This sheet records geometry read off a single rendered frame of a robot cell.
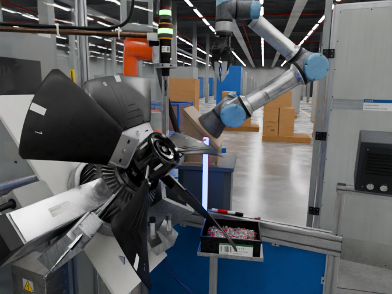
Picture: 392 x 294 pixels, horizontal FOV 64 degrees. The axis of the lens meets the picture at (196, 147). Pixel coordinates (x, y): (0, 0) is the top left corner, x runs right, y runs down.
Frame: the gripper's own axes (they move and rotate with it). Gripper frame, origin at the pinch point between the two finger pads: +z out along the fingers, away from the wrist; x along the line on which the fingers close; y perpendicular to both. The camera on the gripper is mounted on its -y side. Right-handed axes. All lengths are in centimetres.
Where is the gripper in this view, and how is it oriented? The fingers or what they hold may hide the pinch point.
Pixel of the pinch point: (220, 79)
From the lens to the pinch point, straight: 145.7
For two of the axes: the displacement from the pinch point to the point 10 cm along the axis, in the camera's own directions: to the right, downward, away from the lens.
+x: -9.2, -0.9, 3.9
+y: 4.0, -1.7, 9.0
